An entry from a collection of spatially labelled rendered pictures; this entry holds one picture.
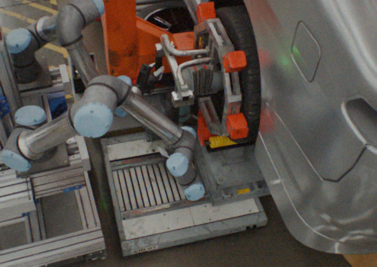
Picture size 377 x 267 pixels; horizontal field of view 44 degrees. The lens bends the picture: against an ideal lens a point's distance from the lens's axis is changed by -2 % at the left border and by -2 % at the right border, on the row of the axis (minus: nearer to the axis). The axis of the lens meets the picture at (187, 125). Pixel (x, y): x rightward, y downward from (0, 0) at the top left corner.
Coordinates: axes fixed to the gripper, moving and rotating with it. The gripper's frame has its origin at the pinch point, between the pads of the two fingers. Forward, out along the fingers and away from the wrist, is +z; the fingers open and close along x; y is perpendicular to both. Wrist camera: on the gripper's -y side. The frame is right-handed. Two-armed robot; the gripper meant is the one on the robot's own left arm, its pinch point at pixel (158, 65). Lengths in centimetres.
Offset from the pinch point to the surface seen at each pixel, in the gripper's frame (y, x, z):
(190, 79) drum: -7.3, 21.8, -7.3
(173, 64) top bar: -15.0, 14.2, -10.5
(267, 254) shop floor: 83, 84, -20
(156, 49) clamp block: -11.8, 0.2, -2.2
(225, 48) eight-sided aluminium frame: -29.0, 35.3, -3.0
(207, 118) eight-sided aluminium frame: 21.0, 30.1, -0.8
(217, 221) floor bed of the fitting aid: 82, 51, -16
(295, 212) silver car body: -6, 90, -48
